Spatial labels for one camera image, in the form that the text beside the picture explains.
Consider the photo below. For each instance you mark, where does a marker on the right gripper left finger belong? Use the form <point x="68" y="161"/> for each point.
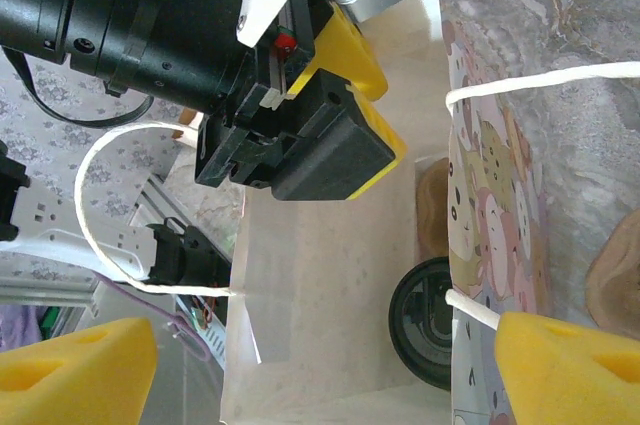
<point x="70" y="375"/>

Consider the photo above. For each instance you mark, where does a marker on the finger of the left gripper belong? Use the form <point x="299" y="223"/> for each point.
<point x="330" y="155"/>
<point x="350" y="55"/>

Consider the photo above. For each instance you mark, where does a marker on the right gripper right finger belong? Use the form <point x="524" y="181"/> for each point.
<point x="570" y="375"/>

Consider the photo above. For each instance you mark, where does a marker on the white cartoon print paper bag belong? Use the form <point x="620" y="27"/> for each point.
<point x="325" y="295"/>

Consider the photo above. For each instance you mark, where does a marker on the black plastic cup lid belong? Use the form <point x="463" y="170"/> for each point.
<point x="420" y="325"/>

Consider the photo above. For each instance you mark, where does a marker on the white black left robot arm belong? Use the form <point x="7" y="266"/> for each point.
<point x="75" y="240"/>

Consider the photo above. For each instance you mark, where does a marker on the small lit circuit board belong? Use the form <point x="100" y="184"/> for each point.
<point x="200" y="317"/>

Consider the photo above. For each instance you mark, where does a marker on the aluminium mounting rail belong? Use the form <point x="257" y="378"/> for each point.
<point x="50" y="290"/>

